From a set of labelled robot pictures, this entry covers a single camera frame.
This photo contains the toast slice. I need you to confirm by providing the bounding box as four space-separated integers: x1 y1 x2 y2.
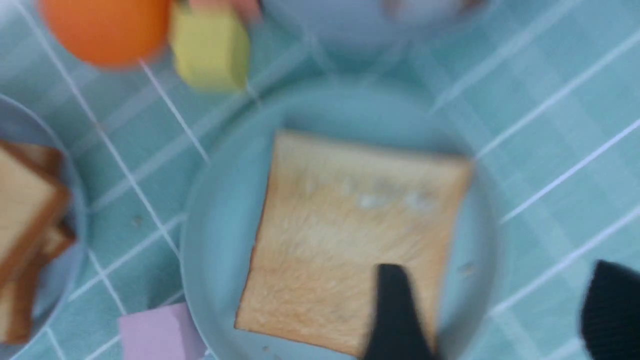
0 141 72 287
0 223 76 346
234 131 474 356

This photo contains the yellow cube block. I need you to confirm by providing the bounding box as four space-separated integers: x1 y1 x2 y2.
169 0 250 92

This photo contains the orange fruit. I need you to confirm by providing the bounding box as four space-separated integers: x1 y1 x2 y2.
37 0 171 69

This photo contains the grey egg plate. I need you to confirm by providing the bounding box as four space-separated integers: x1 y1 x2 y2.
260 0 502 58

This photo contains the purple cube block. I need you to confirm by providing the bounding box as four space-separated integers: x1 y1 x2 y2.
118 302 207 360

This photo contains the grey bread plate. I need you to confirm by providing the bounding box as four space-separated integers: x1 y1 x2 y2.
0 96 88 354

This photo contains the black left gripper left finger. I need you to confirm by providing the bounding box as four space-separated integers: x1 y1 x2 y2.
364 264 439 360

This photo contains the toast slice in stack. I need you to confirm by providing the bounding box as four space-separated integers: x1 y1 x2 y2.
0 223 76 346

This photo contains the green sandwich plate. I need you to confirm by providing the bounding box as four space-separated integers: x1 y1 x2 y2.
180 79 509 360

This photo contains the green checkered tablecloth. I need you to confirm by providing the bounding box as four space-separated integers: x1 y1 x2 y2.
1 0 639 360

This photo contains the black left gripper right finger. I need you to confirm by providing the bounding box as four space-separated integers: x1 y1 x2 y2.
580 260 640 360

